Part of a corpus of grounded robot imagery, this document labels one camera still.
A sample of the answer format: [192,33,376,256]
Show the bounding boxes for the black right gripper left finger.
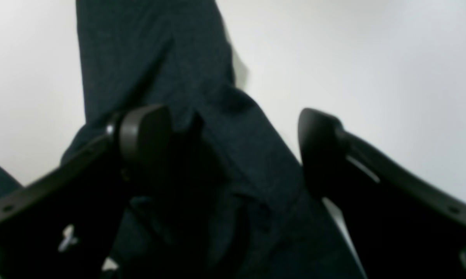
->
[0,105,173,279]

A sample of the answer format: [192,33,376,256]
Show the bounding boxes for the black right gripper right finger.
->
[297,108,466,279]

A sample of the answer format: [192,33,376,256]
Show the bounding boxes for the black long sleeve shirt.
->
[0,0,367,279]

